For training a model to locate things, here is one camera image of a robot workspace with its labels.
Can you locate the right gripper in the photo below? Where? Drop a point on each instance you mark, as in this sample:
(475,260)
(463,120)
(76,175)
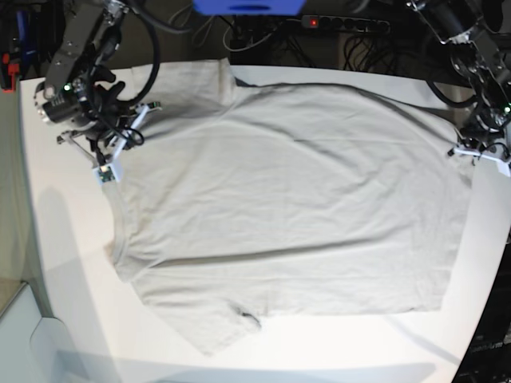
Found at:
(101,145)

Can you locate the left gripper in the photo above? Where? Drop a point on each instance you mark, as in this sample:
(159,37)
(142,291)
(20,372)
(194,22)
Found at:
(491,144)

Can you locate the grey t-shirt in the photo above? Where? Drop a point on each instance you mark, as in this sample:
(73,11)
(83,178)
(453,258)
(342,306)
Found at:
(251,202)

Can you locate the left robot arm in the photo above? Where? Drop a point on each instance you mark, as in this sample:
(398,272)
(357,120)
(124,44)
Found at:
(476,56)

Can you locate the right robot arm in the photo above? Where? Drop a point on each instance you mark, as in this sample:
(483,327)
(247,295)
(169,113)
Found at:
(81,92)

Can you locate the red and blue clamp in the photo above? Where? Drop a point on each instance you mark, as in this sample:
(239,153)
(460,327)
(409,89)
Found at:
(14,36)

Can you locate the blue box overhead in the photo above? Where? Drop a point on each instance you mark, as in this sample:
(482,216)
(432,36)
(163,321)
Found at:
(248,7)

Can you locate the black power strip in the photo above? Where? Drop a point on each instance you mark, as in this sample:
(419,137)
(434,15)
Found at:
(345,24)

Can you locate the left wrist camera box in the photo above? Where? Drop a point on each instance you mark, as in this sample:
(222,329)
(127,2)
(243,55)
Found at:
(503,166)

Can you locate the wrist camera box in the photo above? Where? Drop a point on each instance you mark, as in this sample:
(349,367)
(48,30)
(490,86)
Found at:
(110,172)
(503,166)

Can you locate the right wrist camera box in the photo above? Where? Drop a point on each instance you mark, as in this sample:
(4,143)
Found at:
(110,172)

